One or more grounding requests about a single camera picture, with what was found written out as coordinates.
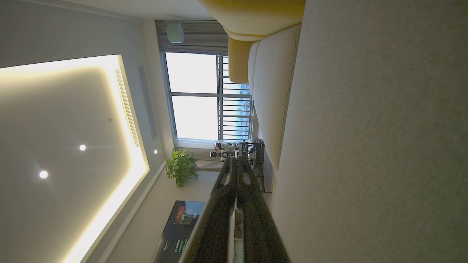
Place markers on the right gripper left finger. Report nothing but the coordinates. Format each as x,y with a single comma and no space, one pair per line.
215,226

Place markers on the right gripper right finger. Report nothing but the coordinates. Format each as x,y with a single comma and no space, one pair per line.
259,233

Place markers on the black television screen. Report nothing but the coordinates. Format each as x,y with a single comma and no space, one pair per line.
175,233

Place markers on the green potted plant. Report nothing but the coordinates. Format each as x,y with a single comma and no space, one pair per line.
181,168

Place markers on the black metal side table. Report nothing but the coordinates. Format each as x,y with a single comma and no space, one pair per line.
257,153

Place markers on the window with railing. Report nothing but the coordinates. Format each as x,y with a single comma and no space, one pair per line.
193,109

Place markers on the small grey sofa seat cushion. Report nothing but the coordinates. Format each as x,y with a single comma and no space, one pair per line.
274,91

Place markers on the large grey sofa seat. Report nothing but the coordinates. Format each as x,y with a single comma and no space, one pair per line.
384,146

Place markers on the yellow sofa cushion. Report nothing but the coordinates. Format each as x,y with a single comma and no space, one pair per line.
256,14
237,62

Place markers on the grey curtain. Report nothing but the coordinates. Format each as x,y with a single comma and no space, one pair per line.
197,44

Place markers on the white round wall device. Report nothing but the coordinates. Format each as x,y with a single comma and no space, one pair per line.
174,33

